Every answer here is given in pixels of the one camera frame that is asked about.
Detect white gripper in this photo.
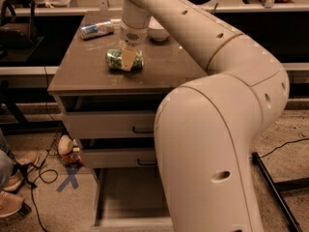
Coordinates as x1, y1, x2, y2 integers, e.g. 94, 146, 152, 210
120, 21, 148, 72

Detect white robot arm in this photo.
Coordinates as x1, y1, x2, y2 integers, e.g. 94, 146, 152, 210
123, 0, 289, 232

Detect grey drawer cabinet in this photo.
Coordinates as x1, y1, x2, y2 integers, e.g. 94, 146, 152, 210
47, 10, 209, 232

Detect blue silver soda can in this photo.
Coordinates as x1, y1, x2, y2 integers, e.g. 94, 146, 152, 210
80, 19, 114, 40

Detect top drawer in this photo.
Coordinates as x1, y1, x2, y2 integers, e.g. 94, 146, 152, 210
62, 111, 155, 139

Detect drawer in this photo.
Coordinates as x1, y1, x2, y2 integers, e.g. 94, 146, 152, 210
80, 148, 156, 168
62, 111, 155, 139
94, 166, 174, 232

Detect middle drawer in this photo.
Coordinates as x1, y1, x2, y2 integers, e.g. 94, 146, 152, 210
80, 148, 156, 168

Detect bottom drawer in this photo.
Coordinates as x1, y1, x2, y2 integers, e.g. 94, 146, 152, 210
94, 166, 174, 232

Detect white ceramic bowl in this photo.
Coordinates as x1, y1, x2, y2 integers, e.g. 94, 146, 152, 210
148, 16, 169, 42

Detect toy items on floor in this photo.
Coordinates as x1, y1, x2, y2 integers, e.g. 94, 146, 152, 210
57, 134, 83, 165

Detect dark handbag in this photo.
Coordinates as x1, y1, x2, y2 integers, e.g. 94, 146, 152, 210
0, 0, 40, 48

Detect blue tape cross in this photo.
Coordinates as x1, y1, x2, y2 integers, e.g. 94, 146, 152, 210
56, 165, 81, 192

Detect tan shoe upper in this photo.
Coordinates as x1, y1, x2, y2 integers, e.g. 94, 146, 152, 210
4, 151, 40, 192

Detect tan shoe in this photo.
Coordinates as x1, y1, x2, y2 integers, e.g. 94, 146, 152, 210
0, 191, 24, 218
4, 151, 40, 192

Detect person leg in jeans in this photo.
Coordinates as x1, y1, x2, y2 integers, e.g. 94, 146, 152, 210
0, 129, 14, 190

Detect tan shoe lower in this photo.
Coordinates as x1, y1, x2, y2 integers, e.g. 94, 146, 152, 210
0, 191, 24, 218

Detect black metal stand leg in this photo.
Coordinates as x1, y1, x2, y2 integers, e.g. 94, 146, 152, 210
252, 152, 309, 232

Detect black floor cable left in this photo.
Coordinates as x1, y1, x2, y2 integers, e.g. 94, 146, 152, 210
17, 123, 64, 232

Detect black floor cable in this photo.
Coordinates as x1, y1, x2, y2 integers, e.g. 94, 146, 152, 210
17, 123, 64, 232
259, 137, 309, 160

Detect black floor cable right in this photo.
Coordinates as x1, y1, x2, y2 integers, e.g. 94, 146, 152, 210
259, 137, 309, 160

